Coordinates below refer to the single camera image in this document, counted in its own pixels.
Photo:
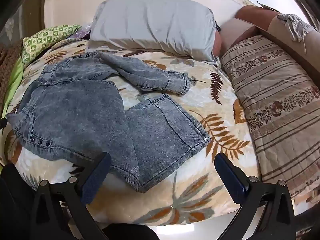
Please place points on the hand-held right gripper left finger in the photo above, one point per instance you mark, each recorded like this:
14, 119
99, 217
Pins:
96, 177

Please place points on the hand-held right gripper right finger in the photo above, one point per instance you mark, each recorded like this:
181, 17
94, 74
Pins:
231, 177

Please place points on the grey acid-wash denim pants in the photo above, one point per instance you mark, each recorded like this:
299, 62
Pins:
75, 105

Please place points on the leaf print fleece blanket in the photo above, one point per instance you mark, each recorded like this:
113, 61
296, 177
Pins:
175, 205

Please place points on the person's dark clothing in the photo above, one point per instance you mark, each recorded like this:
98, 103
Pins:
12, 205

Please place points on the striped floral beige quilt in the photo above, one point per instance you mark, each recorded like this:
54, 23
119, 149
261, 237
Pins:
275, 92

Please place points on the lime green sheet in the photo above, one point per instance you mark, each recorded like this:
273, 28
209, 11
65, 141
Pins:
15, 80

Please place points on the purple cloth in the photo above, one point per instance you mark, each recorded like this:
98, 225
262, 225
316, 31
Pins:
82, 33

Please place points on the brown patterned cloth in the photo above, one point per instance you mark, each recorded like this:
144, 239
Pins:
7, 62

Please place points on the green patterned pillow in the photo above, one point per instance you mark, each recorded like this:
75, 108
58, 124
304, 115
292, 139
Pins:
42, 40

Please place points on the grey pillow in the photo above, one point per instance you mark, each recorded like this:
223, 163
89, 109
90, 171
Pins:
150, 22

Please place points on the grey crumpled rag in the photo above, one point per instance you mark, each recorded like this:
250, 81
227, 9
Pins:
292, 23

